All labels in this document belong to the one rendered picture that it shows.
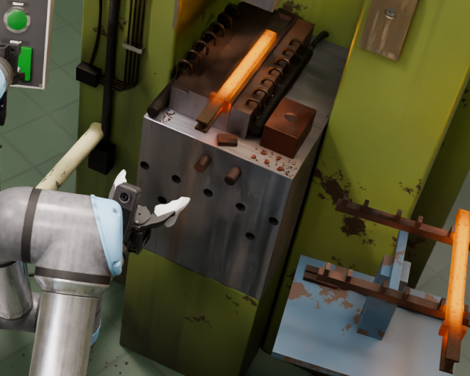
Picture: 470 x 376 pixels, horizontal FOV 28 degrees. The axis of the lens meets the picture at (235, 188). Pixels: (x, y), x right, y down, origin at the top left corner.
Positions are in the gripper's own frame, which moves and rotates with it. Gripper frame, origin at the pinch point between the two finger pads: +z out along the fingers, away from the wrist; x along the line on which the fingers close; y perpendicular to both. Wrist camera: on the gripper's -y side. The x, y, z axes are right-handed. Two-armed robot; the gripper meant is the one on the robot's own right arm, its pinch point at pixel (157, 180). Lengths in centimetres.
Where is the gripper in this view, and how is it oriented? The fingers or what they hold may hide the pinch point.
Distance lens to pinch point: 191.3
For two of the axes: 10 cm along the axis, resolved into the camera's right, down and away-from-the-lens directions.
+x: 9.0, 3.9, -1.9
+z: 4.0, -6.1, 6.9
